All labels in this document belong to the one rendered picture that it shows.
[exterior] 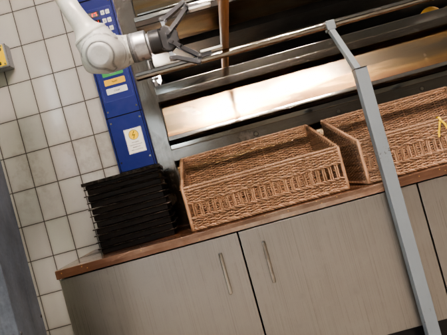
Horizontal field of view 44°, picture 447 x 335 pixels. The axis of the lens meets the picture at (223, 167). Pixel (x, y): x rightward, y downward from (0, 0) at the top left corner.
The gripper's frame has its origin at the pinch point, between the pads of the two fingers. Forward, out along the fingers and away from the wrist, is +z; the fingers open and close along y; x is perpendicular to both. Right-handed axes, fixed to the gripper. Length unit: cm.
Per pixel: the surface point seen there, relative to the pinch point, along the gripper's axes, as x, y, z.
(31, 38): -64, -33, -73
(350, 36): -64, 3, 58
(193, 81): -64, 3, -11
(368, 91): -4, 32, 42
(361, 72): -4.2, 25.3, 41.5
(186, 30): -62, -18, -9
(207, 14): -54, -20, 2
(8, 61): -58, -24, -83
